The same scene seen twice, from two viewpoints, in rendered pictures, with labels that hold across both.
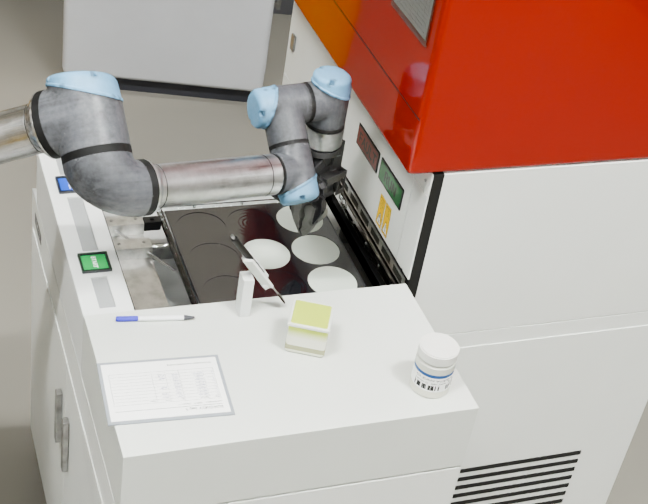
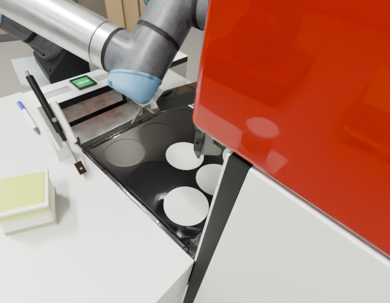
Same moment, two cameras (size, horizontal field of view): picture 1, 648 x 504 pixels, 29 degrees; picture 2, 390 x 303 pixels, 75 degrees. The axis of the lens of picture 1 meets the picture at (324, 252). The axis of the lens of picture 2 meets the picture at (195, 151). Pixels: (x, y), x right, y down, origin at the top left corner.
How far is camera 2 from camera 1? 2.14 m
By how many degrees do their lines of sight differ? 45
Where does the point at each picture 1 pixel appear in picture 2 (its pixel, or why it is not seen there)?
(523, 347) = not seen: outside the picture
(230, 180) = (42, 13)
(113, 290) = (58, 95)
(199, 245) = (164, 124)
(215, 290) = (122, 145)
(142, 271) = (126, 115)
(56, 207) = not seen: hidden behind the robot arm
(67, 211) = not seen: hidden behind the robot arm
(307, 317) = (11, 189)
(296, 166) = (123, 47)
